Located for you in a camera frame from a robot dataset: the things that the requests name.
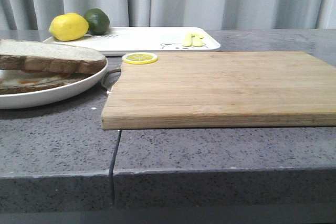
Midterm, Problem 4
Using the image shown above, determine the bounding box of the white round plate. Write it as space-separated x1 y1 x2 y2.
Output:
1 61 108 109

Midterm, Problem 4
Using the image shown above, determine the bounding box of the white rectangular tray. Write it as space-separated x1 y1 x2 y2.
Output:
44 27 220 56

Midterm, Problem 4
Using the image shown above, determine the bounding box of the lemon slice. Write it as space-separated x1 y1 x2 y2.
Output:
122 52 158 65

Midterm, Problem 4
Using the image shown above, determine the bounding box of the yellow plastic fork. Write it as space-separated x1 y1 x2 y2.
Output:
182 32 194 47

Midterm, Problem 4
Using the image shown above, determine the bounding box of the yellow plastic knife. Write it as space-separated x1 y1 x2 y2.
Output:
192 33 204 47

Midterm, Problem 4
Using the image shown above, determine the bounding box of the wooden cutting board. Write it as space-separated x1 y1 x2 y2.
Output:
101 51 335 130

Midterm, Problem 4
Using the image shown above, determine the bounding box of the green lime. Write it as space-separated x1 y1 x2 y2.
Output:
84 8 110 35

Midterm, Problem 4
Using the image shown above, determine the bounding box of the yellow lemon front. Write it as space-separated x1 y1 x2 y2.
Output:
49 13 89 41

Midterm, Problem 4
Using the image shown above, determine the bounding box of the fried egg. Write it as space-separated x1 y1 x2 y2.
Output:
1 70 71 88

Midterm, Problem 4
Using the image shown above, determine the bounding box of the metal board handle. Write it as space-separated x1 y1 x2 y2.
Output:
100 68 121 91

